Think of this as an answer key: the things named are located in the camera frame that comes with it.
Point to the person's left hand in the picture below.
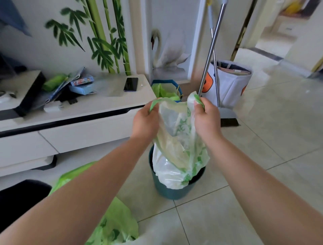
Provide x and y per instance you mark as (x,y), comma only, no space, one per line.
(145,123)

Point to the person's right hand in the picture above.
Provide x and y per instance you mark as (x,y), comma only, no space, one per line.
(207,121)

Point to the person's left fingers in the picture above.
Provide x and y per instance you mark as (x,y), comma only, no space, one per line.
(154,107)

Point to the person's right fingers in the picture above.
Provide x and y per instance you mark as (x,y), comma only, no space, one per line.
(199,106)

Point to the green translucent plastic bag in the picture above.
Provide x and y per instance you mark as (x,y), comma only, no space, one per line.
(176,141)

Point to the person's right forearm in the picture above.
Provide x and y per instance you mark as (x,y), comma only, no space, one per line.
(265,196)

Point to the person's left forearm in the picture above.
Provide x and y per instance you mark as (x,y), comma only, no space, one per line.
(75,196)

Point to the green bin liner bag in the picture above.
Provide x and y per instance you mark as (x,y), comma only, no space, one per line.
(164,92)

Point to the blue trash bin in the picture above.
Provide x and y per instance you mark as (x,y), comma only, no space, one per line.
(174,84)

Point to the black smartphone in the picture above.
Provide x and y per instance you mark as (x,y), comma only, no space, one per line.
(131,84)

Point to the white tote bag orange print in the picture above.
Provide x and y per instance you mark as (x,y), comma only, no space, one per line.
(231,83)

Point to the blue small box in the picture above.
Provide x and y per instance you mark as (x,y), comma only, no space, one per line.
(82,88)

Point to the colourful card box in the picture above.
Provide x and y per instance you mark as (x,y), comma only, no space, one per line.
(82,80)

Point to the white low tv cabinet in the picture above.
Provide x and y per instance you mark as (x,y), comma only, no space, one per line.
(75,126)

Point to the teal round trash bin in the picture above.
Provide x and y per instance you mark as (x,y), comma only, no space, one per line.
(174,188)

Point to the grey booklet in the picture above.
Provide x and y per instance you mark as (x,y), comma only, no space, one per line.
(63,87)

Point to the white charger adapter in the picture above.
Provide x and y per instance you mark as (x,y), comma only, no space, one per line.
(53,107)

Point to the green fabric pouch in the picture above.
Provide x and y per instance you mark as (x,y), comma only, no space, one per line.
(53,82)

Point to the black flat box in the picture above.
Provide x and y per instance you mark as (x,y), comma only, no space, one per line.
(27,93)

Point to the black seat cushion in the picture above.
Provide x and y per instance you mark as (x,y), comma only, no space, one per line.
(20,199)

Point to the blue hanging cloth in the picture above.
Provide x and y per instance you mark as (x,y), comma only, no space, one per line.
(12,15)

